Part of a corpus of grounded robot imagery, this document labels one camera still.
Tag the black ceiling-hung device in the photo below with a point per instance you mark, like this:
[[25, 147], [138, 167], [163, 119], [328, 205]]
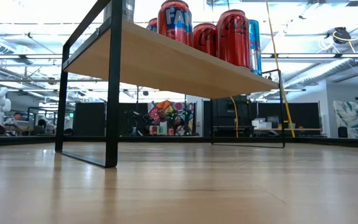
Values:
[[341, 35]]

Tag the orange soda can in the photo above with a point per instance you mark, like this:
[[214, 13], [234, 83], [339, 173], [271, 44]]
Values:
[[175, 21], [152, 25]]

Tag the colourful poster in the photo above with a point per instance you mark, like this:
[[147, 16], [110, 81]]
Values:
[[179, 109]]

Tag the person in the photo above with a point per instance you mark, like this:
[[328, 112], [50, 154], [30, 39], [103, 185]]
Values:
[[162, 118], [16, 117], [41, 125]]

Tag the red cola can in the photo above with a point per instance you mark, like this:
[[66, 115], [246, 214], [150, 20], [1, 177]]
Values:
[[233, 39], [204, 40]]

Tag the blue silver energy drink can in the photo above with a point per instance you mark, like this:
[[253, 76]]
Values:
[[255, 46]]

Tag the small black robot arm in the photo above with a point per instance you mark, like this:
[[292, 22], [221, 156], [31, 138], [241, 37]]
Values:
[[185, 124]]

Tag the wooden shelf black metal legs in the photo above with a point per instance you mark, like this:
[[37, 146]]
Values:
[[166, 68]]

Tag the white teal patterned cloth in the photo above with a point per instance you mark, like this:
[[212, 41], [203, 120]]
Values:
[[353, 115]]

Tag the white slim can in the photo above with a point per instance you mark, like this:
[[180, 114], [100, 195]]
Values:
[[128, 11]]

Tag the white box stack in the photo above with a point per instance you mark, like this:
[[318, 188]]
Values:
[[264, 124]]

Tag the black aluminium table frame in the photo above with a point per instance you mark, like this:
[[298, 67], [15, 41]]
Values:
[[26, 140]]

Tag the black partition panel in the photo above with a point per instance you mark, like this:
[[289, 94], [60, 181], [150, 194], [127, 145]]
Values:
[[304, 115], [89, 119]]

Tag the black equipment rack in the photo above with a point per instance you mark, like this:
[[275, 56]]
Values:
[[225, 112]]

